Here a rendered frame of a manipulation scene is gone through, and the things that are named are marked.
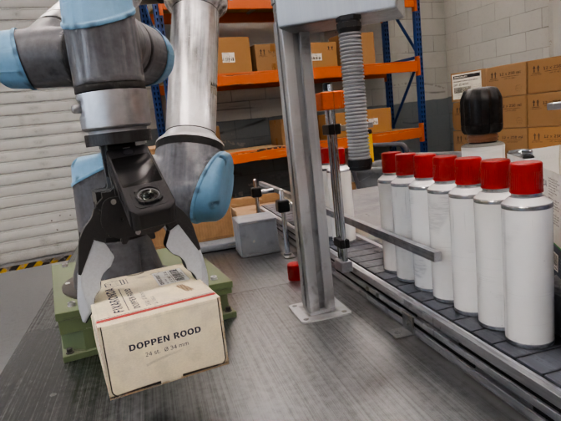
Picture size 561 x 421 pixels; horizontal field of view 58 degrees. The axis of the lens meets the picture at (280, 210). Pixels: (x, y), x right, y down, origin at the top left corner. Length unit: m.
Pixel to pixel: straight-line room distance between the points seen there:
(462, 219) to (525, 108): 3.74
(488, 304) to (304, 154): 0.35
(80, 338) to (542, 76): 3.90
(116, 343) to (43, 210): 4.61
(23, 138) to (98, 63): 4.53
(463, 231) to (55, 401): 0.57
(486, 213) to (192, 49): 0.55
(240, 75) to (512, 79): 2.26
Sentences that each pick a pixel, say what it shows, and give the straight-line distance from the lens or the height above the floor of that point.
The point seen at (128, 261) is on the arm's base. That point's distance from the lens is 0.87.
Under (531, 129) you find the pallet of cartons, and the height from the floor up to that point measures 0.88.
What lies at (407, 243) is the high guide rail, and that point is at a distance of 0.77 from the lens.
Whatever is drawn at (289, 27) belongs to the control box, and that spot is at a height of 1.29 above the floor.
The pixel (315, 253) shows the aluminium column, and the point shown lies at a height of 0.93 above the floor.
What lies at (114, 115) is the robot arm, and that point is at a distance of 0.56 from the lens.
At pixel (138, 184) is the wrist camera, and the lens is 0.52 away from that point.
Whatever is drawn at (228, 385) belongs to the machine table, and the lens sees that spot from 0.69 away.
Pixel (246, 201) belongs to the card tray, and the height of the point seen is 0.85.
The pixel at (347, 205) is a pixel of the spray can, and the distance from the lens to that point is 1.08.
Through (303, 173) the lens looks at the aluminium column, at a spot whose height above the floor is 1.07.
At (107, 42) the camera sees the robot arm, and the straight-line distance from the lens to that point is 0.57.
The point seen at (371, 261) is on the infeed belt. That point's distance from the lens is 0.97.
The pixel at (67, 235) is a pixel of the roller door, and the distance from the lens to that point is 5.15.
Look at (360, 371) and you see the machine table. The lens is 0.69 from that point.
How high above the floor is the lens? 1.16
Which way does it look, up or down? 10 degrees down
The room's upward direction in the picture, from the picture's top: 6 degrees counter-clockwise
